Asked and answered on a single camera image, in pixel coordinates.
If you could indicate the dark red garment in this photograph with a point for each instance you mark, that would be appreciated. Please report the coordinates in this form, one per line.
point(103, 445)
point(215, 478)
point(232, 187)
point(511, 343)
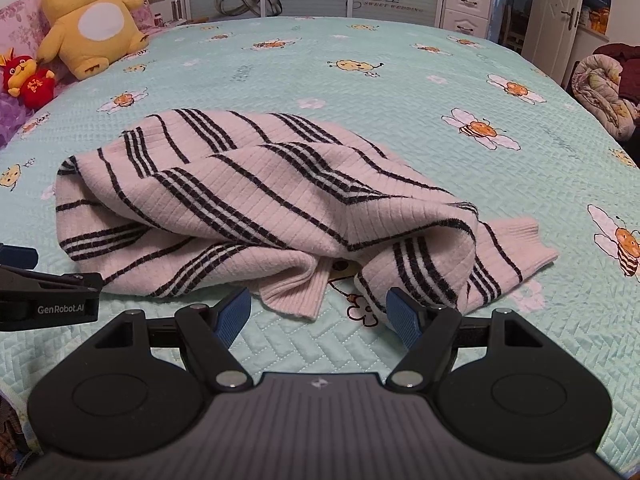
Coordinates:
point(622, 60)

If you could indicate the red plush toy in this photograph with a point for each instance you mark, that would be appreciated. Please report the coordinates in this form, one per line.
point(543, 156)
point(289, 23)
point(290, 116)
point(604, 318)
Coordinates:
point(27, 80)

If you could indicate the person's plaid clothing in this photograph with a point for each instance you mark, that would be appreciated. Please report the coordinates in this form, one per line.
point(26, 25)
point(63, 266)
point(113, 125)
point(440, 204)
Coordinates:
point(12, 435)

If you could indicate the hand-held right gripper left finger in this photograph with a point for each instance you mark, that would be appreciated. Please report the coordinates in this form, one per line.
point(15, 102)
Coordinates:
point(232, 317)

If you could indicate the white drawer cabinet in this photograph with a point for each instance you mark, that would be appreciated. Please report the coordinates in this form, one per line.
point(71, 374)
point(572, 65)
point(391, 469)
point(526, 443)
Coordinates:
point(465, 7)

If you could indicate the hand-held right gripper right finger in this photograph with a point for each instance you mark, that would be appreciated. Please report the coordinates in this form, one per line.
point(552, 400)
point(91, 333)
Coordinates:
point(402, 317)

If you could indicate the pink black striped sweater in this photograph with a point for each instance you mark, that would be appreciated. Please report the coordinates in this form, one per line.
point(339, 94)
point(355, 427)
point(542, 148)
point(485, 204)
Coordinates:
point(280, 195)

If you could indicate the mint bee print bedspread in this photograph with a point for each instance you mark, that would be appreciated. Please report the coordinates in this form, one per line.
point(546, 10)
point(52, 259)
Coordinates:
point(400, 110)

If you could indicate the purple ruffled pillow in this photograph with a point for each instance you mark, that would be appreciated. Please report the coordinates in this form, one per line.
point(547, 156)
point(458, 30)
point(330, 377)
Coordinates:
point(12, 120)

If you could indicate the floral quilt bundle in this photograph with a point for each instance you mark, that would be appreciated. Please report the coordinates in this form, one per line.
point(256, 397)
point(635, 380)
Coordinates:
point(602, 95)

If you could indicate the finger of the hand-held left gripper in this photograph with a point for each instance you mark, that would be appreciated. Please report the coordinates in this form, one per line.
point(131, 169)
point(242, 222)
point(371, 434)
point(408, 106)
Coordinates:
point(60, 282)

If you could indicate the yellow plush toy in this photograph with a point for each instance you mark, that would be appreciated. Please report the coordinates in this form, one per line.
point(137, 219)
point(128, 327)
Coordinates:
point(95, 25)

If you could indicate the orange packets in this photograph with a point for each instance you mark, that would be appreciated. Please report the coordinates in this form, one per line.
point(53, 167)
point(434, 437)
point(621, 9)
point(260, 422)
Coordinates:
point(600, 20)

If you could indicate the metal thermos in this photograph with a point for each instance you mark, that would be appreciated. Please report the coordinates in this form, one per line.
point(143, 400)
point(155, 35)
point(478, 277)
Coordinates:
point(176, 10)

